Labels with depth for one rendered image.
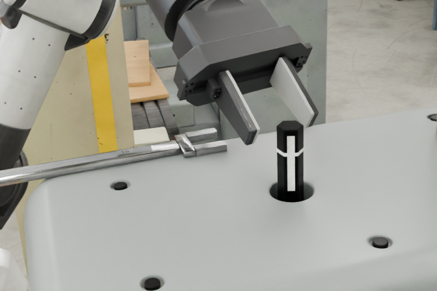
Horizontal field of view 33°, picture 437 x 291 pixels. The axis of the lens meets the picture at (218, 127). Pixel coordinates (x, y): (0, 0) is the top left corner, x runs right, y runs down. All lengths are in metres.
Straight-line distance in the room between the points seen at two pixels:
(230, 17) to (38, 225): 0.24
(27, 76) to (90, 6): 0.12
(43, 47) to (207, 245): 0.49
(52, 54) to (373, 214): 0.53
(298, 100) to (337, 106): 4.84
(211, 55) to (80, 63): 1.77
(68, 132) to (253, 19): 1.83
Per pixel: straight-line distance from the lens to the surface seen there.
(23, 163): 1.07
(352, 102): 5.55
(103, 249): 0.57
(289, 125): 0.60
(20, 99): 1.00
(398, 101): 5.60
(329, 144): 0.70
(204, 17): 0.64
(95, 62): 2.37
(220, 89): 0.62
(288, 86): 0.64
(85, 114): 2.43
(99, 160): 0.68
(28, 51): 0.98
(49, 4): 0.95
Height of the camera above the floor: 2.20
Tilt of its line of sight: 25 degrees down
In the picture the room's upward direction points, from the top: 3 degrees counter-clockwise
